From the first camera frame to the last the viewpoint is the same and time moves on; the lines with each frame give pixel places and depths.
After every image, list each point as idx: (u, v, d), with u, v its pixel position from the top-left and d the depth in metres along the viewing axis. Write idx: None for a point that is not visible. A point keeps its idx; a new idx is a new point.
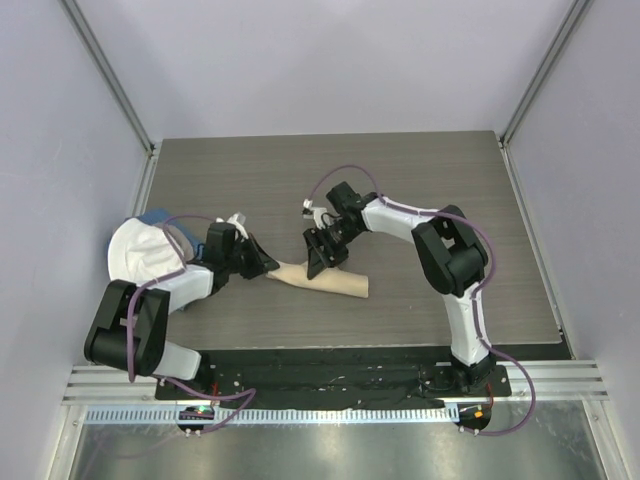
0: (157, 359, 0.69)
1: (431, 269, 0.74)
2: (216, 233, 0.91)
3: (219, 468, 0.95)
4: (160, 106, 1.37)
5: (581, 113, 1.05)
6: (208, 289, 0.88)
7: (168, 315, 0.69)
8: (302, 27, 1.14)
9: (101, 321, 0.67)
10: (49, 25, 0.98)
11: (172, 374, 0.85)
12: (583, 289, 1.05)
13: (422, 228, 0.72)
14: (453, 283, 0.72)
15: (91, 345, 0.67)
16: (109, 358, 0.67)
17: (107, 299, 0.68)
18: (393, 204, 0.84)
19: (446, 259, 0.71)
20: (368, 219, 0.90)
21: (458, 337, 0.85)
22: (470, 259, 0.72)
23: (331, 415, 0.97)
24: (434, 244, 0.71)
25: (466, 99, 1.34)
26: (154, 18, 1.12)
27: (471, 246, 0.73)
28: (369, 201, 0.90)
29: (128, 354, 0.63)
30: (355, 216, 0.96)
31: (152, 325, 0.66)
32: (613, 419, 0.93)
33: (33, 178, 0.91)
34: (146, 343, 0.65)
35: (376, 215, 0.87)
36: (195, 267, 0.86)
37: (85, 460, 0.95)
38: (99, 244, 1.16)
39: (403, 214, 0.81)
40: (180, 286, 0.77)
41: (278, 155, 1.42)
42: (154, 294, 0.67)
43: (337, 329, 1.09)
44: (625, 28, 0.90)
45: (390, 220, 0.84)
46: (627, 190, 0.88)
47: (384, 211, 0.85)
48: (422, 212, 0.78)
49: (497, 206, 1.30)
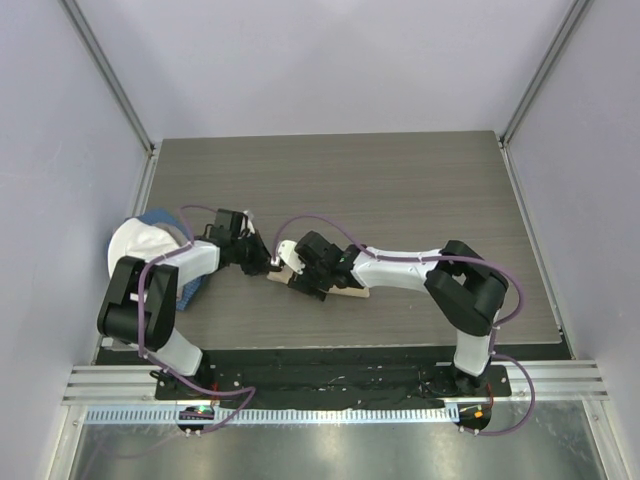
0: (167, 333, 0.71)
1: (458, 317, 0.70)
2: (225, 215, 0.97)
3: (220, 468, 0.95)
4: (160, 106, 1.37)
5: (581, 113, 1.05)
6: (216, 264, 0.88)
7: (177, 290, 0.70)
8: (301, 28, 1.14)
9: (113, 296, 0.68)
10: (49, 24, 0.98)
11: (172, 364, 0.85)
12: (583, 289, 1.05)
13: (436, 275, 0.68)
14: (487, 322, 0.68)
15: (104, 319, 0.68)
16: (121, 333, 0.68)
17: (117, 276, 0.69)
18: (387, 256, 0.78)
19: (472, 301, 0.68)
20: (362, 278, 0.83)
21: (467, 356, 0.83)
22: (493, 291, 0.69)
23: (331, 415, 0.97)
24: (455, 290, 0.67)
25: (467, 99, 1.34)
26: (154, 18, 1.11)
27: (488, 276, 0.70)
28: (354, 257, 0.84)
29: (140, 327, 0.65)
30: (345, 277, 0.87)
31: (162, 300, 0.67)
32: (613, 419, 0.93)
33: (33, 178, 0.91)
34: (156, 315, 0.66)
35: (371, 271, 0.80)
36: (203, 242, 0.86)
37: (85, 460, 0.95)
38: (99, 244, 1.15)
39: (403, 264, 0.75)
40: (187, 262, 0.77)
41: (278, 155, 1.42)
42: (162, 269, 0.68)
43: (337, 328, 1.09)
44: (625, 29, 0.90)
45: (392, 274, 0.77)
46: (627, 190, 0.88)
47: (379, 266, 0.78)
48: (424, 258, 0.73)
49: (497, 206, 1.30)
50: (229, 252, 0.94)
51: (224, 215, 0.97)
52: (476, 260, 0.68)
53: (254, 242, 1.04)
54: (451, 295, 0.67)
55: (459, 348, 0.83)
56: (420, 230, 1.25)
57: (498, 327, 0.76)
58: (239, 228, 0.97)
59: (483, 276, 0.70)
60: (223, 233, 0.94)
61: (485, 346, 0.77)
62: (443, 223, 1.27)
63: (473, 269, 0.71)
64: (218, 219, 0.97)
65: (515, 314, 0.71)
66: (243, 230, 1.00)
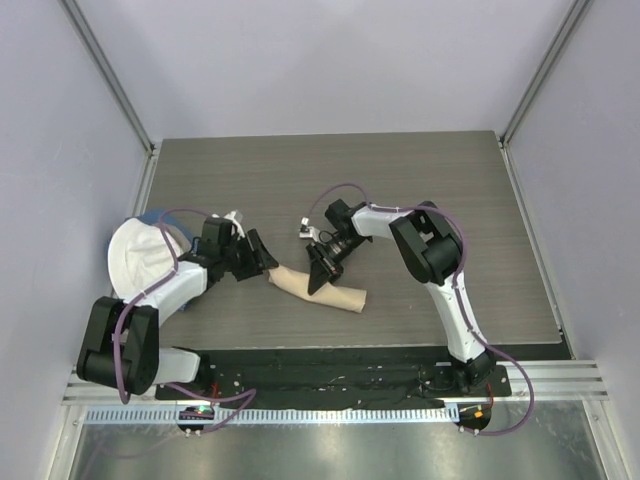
0: (150, 373, 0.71)
1: (411, 261, 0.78)
2: (214, 227, 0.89)
3: (220, 468, 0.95)
4: (160, 106, 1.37)
5: (581, 113, 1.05)
6: (203, 285, 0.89)
7: (158, 333, 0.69)
8: (302, 28, 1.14)
9: (91, 342, 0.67)
10: (48, 24, 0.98)
11: (172, 378, 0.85)
12: (583, 289, 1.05)
13: (400, 221, 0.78)
14: (424, 266, 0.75)
15: (83, 365, 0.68)
16: (104, 378, 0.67)
17: (93, 321, 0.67)
18: (376, 208, 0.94)
19: (417, 244, 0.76)
20: (359, 225, 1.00)
21: (451, 336, 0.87)
22: (446, 248, 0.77)
23: (331, 415, 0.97)
24: (411, 236, 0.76)
25: (467, 99, 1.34)
26: (155, 19, 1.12)
27: (444, 233, 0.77)
28: (357, 209, 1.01)
29: (119, 376, 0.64)
30: (348, 224, 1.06)
31: (141, 347, 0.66)
32: (613, 419, 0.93)
33: (33, 178, 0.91)
34: (136, 365, 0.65)
35: (363, 219, 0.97)
36: (186, 264, 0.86)
37: (85, 460, 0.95)
38: (99, 244, 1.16)
39: (383, 214, 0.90)
40: (169, 294, 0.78)
41: (277, 155, 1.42)
42: (141, 313, 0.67)
43: (338, 329, 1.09)
44: (625, 29, 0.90)
45: (374, 220, 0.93)
46: (628, 190, 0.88)
47: (369, 214, 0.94)
48: (399, 211, 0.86)
49: (497, 206, 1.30)
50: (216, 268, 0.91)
51: (213, 226, 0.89)
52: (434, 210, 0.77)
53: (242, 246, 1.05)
54: (406, 238, 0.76)
55: (447, 328, 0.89)
56: None
57: (459, 288, 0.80)
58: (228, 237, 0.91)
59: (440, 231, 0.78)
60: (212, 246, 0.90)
61: (455, 317, 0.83)
62: None
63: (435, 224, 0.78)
64: (206, 229, 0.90)
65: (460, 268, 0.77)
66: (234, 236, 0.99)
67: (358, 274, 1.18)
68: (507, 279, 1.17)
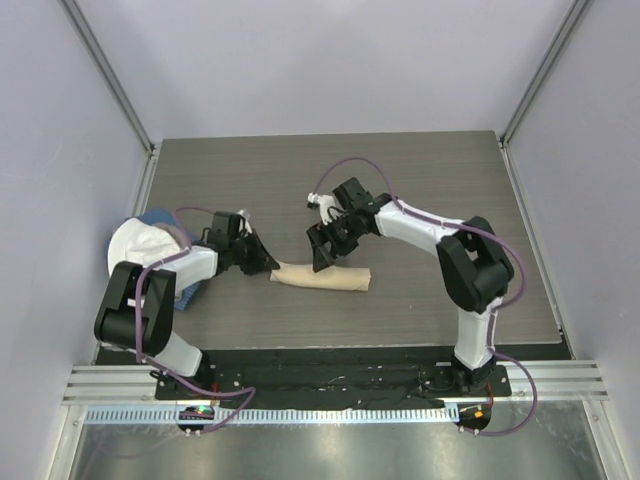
0: (165, 337, 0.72)
1: (455, 285, 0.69)
2: (222, 218, 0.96)
3: (220, 468, 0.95)
4: (160, 106, 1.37)
5: (581, 113, 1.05)
6: (213, 269, 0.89)
7: (174, 295, 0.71)
8: (302, 28, 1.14)
9: (110, 301, 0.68)
10: (49, 25, 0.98)
11: (174, 366, 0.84)
12: (583, 288, 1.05)
13: (448, 241, 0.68)
14: (476, 299, 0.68)
15: (100, 325, 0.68)
16: (119, 338, 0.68)
17: (113, 281, 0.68)
18: (411, 211, 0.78)
19: (470, 274, 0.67)
20: (381, 225, 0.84)
21: (466, 345, 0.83)
22: (495, 274, 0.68)
23: (331, 415, 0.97)
24: (462, 260, 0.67)
25: (467, 99, 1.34)
26: (154, 19, 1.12)
27: (497, 260, 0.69)
28: (382, 205, 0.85)
29: (138, 333, 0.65)
30: (367, 219, 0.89)
31: (160, 305, 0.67)
32: (613, 419, 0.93)
33: (33, 178, 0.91)
34: (154, 322, 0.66)
35: (392, 222, 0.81)
36: (200, 247, 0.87)
37: (85, 460, 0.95)
38: (99, 244, 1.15)
39: (423, 223, 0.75)
40: (185, 267, 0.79)
41: (278, 155, 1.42)
42: (160, 274, 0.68)
43: (338, 329, 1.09)
44: (625, 29, 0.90)
45: (407, 227, 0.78)
46: (628, 189, 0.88)
47: (401, 219, 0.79)
48: (445, 223, 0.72)
49: (497, 206, 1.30)
50: (227, 256, 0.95)
51: (221, 218, 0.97)
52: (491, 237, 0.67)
53: (250, 242, 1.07)
54: (455, 264, 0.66)
55: (461, 336, 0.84)
56: None
57: (496, 312, 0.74)
58: (236, 229, 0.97)
59: (493, 257, 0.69)
60: (220, 237, 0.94)
61: (481, 332, 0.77)
62: None
63: (486, 248, 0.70)
64: (215, 222, 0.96)
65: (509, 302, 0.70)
66: (242, 231, 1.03)
67: None
68: None
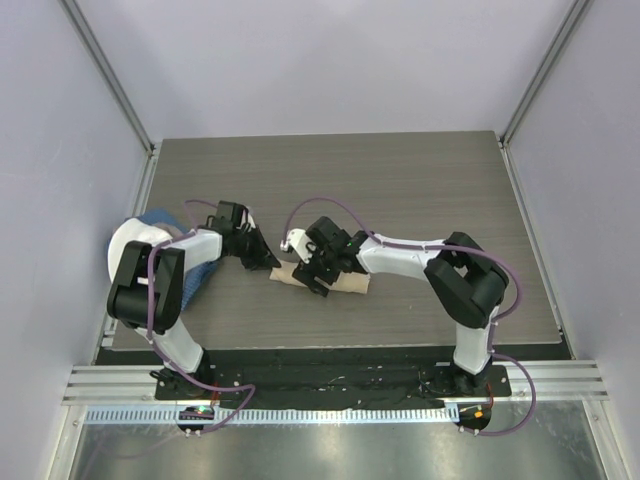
0: (175, 314, 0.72)
1: (455, 306, 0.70)
2: (226, 207, 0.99)
3: (220, 468, 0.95)
4: (160, 106, 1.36)
5: (581, 112, 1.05)
6: (218, 251, 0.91)
7: (184, 272, 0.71)
8: (301, 27, 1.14)
9: (121, 279, 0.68)
10: (49, 25, 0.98)
11: (179, 354, 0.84)
12: (583, 288, 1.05)
13: (435, 265, 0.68)
14: (482, 315, 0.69)
15: (113, 302, 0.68)
16: (130, 314, 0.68)
17: (124, 260, 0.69)
18: (392, 243, 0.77)
19: (468, 292, 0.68)
20: (365, 263, 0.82)
21: (465, 353, 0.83)
22: (490, 285, 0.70)
23: (331, 415, 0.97)
24: (455, 281, 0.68)
25: (467, 99, 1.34)
26: (154, 19, 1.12)
27: (489, 271, 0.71)
28: (361, 244, 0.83)
29: (150, 308, 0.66)
30: (350, 260, 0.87)
31: (171, 282, 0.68)
32: (613, 419, 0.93)
33: (33, 178, 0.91)
34: (165, 298, 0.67)
35: (376, 257, 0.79)
36: (206, 229, 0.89)
37: (85, 460, 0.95)
38: (99, 244, 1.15)
39: (406, 251, 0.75)
40: (193, 247, 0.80)
41: (277, 155, 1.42)
42: (170, 251, 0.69)
43: (338, 328, 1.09)
44: (625, 30, 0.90)
45: (393, 261, 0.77)
46: (628, 189, 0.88)
47: (384, 252, 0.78)
48: (427, 246, 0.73)
49: (497, 205, 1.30)
50: (231, 242, 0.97)
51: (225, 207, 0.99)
52: (479, 253, 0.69)
53: (253, 236, 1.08)
54: (449, 286, 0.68)
55: (458, 346, 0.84)
56: (420, 230, 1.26)
57: (498, 323, 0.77)
58: (239, 220, 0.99)
59: (483, 269, 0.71)
60: (224, 223, 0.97)
61: (482, 343, 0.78)
62: (443, 223, 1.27)
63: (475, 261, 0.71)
64: (219, 210, 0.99)
65: (510, 310, 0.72)
66: (244, 224, 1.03)
67: None
68: None
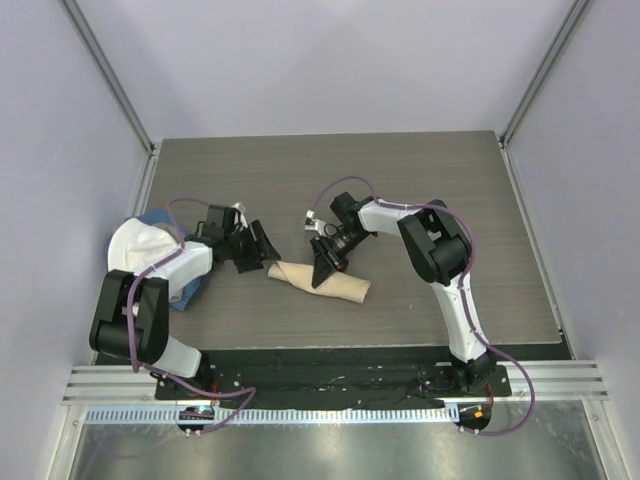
0: (162, 344, 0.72)
1: (417, 259, 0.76)
2: (217, 211, 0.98)
3: (220, 468, 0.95)
4: (160, 106, 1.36)
5: (581, 112, 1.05)
6: (209, 265, 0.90)
7: (168, 303, 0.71)
8: (302, 27, 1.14)
9: (104, 312, 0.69)
10: (49, 26, 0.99)
11: (174, 370, 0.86)
12: (583, 288, 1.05)
13: (408, 219, 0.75)
14: (436, 271, 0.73)
15: (96, 336, 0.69)
16: (115, 349, 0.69)
17: (105, 293, 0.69)
18: (384, 204, 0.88)
19: (428, 247, 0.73)
20: (364, 219, 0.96)
21: (453, 333, 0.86)
22: (452, 247, 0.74)
23: (331, 415, 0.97)
24: (418, 234, 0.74)
25: (466, 100, 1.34)
26: (154, 19, 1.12)
27: (454, 235, 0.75)
28: (364, 205, 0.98)
29: (132, 346, 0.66)
30: (354, 218, 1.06)
31: (153, 317, 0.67)
32: (613, 418, 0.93)
33: (34, 178, 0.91)
34: (148, 334, 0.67)
35: (370, 214, 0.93)
36: (193, 243, 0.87)
37: (85, 460, 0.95)
38: (99, 244, 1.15)
39: (391, 210, 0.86)
40: (179, 269, 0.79)
41: (278, 155, 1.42)
42: (152, 284, 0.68)
43: (338, 329, 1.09)
44: (624, 30, 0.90)
45: (381, 217, 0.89)
46: (628, 188, 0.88)
47: (375, 211, 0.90)
48: (409, 207, 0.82)
49: (497, 205, 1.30)
50: (223, 250, 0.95)
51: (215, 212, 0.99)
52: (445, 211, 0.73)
53: (245, 236, 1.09)
54: (414, 239, 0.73)
55: (449, 327, 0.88)
56: None
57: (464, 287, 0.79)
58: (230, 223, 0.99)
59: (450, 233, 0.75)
60: (215, 231, 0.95)
61: (456, 310, 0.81)
62: None
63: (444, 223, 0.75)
64: (209, 216, 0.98)
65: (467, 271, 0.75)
66: (236, 225, 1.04)
67: (358, 274, 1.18)
68: (506, 279, 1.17)
